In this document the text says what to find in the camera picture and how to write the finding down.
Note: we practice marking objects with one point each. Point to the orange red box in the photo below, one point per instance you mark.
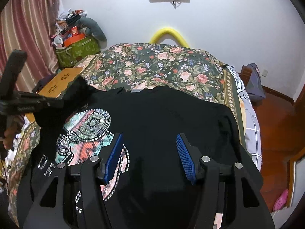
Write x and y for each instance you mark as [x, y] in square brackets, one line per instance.
[72, 36]

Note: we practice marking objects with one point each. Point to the black printed t-shirt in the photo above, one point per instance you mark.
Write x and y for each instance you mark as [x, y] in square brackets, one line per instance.
[60, 187]

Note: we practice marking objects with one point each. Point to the floral bedspread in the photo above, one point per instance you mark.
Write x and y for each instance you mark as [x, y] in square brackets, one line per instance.
[136, 67]

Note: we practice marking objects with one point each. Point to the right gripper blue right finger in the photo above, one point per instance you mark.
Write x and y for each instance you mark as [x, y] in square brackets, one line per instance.
[190, 157]

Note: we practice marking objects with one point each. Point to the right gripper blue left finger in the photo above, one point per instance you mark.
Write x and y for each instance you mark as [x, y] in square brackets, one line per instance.
[109, 158]

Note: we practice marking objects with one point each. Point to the yellow curved headboard pad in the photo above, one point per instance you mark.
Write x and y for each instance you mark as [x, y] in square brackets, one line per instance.
[168, 32]

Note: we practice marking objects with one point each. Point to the pink slipper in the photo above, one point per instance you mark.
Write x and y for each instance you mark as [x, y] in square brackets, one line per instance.
[281, 201]

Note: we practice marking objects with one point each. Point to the purple bag on floor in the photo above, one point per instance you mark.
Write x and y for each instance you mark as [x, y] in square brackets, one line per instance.
[254, 86]

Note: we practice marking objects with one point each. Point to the wooden carved bedside table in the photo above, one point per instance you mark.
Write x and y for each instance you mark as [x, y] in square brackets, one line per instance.
[60, 82]

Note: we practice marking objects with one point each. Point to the pink striped curtain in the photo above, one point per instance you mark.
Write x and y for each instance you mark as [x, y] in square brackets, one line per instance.
[28, 25]

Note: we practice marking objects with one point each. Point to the white checked bed sheet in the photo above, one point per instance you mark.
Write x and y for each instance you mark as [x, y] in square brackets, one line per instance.
[250, 121]

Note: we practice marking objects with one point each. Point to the green storage bag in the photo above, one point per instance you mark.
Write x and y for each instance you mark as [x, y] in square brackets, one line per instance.
[69, 56]

